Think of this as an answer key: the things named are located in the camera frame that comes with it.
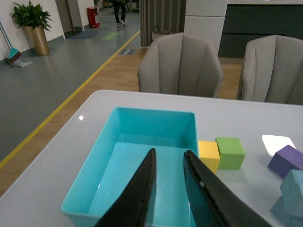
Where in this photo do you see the green foam block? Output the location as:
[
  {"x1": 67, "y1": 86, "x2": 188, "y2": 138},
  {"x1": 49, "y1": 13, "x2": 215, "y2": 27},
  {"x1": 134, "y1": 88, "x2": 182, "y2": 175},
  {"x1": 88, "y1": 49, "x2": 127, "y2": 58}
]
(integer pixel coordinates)
[{"x1": 215, "y1": 137, "x2": 246, "y2": 170}]

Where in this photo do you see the dark grey counter cabinet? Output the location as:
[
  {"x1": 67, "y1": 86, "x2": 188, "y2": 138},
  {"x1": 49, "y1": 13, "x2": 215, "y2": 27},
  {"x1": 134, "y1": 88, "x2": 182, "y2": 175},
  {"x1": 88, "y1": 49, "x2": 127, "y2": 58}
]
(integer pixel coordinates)
[{"x1": 218, "y1": 4, "x2": 303, "y2": 58}]

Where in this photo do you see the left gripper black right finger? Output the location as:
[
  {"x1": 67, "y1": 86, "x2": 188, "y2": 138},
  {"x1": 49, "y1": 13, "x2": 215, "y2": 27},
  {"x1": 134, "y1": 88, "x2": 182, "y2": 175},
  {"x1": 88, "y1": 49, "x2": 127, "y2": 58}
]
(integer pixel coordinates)
[{"x1": 183, "y1": 150, "x2": 271, "y2": 227}]

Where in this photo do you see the white pillar cabinet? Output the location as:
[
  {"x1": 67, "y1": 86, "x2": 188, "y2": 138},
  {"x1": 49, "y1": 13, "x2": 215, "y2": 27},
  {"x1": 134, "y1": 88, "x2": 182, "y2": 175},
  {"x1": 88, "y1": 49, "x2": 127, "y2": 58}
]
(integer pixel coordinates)
[{"x1": 184, "y1": 0, "x2": 228, "y2": 52}]

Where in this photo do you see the walking person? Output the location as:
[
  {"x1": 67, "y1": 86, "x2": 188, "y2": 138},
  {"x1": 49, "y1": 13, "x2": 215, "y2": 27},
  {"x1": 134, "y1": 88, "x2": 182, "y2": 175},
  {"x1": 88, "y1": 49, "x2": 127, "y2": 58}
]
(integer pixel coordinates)
[{"x1": 111, "y1": 0, "x2": 127, "y2": 27}]

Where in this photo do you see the woven basket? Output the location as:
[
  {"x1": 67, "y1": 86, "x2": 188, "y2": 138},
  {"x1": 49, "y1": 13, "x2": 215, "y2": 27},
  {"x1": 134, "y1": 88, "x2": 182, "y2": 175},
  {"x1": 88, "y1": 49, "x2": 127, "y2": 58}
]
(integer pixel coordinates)
[{"x1": 151, "y1": 25, "x2": 174, "y2": 40}]

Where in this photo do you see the grey chair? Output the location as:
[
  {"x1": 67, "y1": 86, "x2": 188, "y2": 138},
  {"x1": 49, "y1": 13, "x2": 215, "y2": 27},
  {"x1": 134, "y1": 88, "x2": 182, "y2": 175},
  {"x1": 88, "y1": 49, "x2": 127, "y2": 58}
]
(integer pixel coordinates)
[
  {"x1": 237, "y1": 35, "x2": 303, "y2": 105},
  {"x1": 137, "y1": 33, "x2": 223, "y2": 98}
]

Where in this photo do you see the teal plastic bin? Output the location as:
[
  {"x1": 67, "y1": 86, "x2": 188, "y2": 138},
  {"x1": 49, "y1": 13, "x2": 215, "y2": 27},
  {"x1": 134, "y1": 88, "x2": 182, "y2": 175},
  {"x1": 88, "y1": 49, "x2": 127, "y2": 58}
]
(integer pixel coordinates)
[{"x1": 61, "y1": 107, "x2": 197, "y2": 227}]

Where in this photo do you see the light blue foam block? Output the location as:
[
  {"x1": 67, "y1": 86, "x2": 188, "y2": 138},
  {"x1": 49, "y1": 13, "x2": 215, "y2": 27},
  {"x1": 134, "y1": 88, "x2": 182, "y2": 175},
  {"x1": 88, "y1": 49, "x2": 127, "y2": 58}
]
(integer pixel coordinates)
[
  {"x1": 270, "y1": 196, "x2": 303, "y2": 227},
  {"x1": 280, "y1": 170, "x2": 303, "y2": 217}
]

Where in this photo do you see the gold planter pot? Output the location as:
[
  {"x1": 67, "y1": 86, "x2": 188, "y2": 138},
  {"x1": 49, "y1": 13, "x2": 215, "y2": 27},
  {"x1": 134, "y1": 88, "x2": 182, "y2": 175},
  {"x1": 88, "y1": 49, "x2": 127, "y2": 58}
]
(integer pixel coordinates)
[{"x1": 24, "y1": 26, "x2": 50, "y2": 56}]

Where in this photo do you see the grey curtain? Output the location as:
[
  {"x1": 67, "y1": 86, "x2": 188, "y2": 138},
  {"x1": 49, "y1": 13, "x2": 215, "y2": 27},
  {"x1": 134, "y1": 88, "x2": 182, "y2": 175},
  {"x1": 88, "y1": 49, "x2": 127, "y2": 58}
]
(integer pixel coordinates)
[{"x1": 139, "y1": 0, "x2": 187, "y2": 47}]

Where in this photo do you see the left grey chair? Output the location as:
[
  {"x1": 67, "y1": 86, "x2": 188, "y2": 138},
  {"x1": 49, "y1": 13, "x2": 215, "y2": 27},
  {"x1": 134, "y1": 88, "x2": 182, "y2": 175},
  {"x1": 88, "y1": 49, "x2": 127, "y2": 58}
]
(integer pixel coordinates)
[{"x1": 137, "y1": 33, "x2": 223, "y2": 98}]

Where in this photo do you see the right grey chair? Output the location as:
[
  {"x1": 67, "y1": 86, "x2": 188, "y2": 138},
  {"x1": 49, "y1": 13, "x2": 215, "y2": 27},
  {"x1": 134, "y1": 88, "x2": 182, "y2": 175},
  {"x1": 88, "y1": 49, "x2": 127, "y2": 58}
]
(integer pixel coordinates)
[{"x1": 237, "y1": 35, "x2": 303, "y2": 105}]

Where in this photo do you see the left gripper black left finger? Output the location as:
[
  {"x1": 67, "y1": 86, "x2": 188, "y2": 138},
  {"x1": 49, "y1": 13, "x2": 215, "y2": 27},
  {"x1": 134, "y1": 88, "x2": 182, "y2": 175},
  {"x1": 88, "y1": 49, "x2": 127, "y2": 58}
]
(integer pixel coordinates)
[{"x1": 95, "y1": 148, "x2": 157, "y2": 227}]

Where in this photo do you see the yellow foam block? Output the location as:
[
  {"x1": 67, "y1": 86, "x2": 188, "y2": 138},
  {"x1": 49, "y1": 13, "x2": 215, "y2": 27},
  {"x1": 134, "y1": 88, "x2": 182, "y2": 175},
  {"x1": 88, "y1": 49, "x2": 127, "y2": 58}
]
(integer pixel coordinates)
[{"x1": 198, "y1": 140, "x2": 220, "y2": 173}]

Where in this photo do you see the teal broom with dustpan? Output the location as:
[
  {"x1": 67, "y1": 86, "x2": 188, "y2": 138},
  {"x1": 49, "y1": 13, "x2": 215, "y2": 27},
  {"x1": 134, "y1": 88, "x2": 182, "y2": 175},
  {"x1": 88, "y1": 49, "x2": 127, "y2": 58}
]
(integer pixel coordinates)
[{"x1": 0, "y1": 23, "x2": 32, "y2": 68}]

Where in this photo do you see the green potted plant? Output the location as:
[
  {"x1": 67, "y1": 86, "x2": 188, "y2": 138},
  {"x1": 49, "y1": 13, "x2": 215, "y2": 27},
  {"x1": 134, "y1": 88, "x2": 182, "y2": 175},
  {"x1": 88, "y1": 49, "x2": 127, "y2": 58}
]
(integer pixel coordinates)
[{"x1": 11, "y1": 0, "x2": 52, "y2": 31}]

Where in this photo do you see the back purple foam block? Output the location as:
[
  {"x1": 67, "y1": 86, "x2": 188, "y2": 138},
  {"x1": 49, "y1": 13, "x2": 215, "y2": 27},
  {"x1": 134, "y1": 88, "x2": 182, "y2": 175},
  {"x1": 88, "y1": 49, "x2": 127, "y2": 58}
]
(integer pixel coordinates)
[{"x1": 267, "y1": 145, "x2": 303, "y2": 179}]

